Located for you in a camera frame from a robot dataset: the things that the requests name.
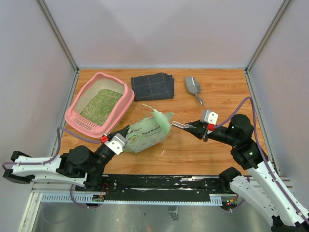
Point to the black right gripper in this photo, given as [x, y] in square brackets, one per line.
[198, 128]

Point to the piano pattern bag clip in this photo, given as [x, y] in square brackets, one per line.
[181, 125]

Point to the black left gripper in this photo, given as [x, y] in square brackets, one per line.
[123, 132]

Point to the pink litter box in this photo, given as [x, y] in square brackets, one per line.
[98, 82]

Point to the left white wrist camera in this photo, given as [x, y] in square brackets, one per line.
[116, 143]

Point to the green litter bag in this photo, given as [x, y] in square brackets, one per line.
[148, 131]

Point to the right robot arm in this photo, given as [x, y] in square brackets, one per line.
[276, 204]

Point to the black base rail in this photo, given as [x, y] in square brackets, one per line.
[143, 189]

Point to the dark checked folded cloth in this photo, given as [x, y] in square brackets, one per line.
[153, 87]

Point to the green cat litter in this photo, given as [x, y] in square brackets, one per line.
[101, 106]

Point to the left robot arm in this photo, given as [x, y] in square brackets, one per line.
[80, 166]

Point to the grey metal scoop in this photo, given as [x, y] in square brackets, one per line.
[193, 88]

